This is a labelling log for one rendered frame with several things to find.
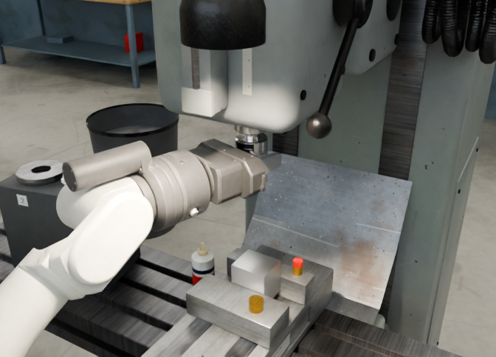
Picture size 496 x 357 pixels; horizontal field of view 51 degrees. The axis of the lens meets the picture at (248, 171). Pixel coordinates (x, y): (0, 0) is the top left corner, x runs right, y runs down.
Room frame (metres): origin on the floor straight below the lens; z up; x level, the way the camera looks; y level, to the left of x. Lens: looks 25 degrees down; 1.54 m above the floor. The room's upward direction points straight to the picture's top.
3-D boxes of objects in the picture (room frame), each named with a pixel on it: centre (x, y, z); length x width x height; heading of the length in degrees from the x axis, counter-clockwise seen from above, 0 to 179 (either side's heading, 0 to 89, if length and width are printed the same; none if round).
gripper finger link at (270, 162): (0.66, -0.03, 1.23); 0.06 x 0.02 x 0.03; 133
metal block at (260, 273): (0.68, -0.01, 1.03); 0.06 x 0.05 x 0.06; 58
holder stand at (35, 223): (0.88, 0.34, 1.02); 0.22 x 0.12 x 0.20; 71
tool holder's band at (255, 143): (0.68, 0.00, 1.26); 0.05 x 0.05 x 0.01
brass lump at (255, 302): (0.61, -0.01, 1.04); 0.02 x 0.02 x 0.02
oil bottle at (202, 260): (0.78, 0.08, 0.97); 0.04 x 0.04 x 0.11
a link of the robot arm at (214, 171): (0.62, 0.06, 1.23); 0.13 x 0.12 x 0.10; 43
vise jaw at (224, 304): (0.63, 0.02, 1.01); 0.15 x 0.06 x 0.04; 58
